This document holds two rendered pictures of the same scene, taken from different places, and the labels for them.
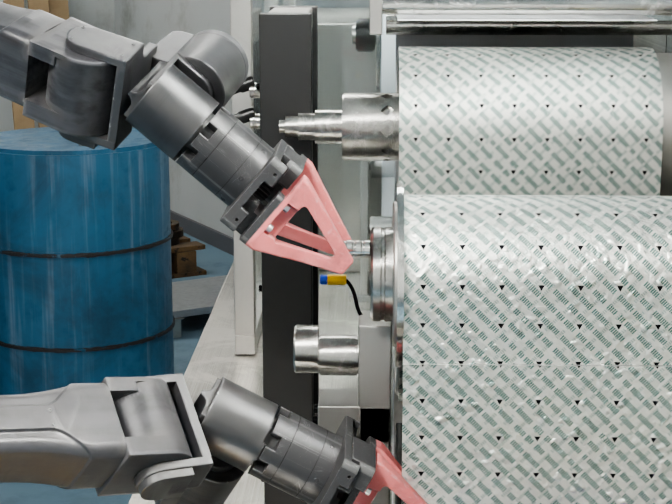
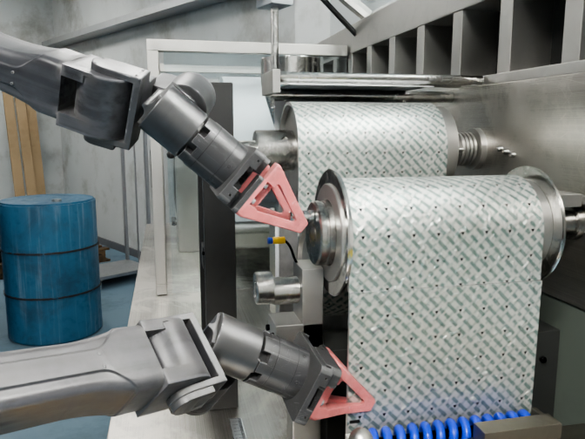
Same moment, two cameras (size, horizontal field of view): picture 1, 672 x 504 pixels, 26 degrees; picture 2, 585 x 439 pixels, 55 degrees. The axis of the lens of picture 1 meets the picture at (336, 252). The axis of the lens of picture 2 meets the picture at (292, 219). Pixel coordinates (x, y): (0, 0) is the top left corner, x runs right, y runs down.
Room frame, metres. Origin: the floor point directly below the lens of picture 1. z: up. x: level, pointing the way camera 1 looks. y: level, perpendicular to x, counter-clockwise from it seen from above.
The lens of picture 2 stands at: (0.50, 0.15, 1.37)
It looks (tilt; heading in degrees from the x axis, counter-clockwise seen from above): 9 degrees down; 346
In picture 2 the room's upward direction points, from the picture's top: straight up
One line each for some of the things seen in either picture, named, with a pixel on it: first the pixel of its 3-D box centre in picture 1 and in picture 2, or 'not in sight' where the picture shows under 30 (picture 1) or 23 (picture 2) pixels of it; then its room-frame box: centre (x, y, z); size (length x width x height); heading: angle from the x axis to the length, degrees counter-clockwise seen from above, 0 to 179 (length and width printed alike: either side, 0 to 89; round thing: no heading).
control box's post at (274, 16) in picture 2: not in sight; (274, 58); (1.67, -0.10, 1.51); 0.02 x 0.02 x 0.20
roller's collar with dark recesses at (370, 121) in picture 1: (374, 126); (273, 151); (1.37, -0.04, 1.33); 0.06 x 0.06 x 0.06; 89
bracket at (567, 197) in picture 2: not in sight; (557, 196); (1.11, -0.35, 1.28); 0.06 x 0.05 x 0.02; 89
